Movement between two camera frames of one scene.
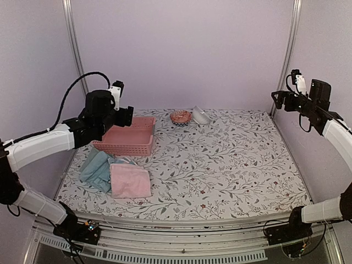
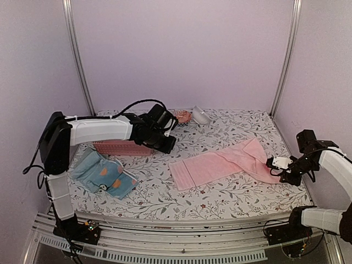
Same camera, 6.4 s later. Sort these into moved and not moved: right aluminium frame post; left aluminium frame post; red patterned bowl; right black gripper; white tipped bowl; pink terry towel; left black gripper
Moved: right black gripper; pink terry towel; left black gripper
Not moved: right aluminium frame post; red patterned bowl; white tipped bowl; left aluminium frame post
